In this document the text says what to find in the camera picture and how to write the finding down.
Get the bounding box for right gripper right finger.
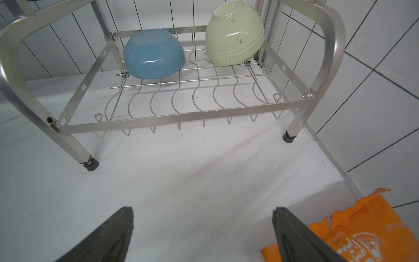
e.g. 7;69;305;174
272;207;345;262

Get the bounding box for orange snack bag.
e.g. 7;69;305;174
261;188;419;262

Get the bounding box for metal wire dish rack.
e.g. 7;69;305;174
1;1;346;171

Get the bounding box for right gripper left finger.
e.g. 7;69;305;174
58;206;134;262

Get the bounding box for blue ceramic bowl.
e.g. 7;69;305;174
123;29;185;80

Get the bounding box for green ceramic bowl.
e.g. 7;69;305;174
205;1;265;66

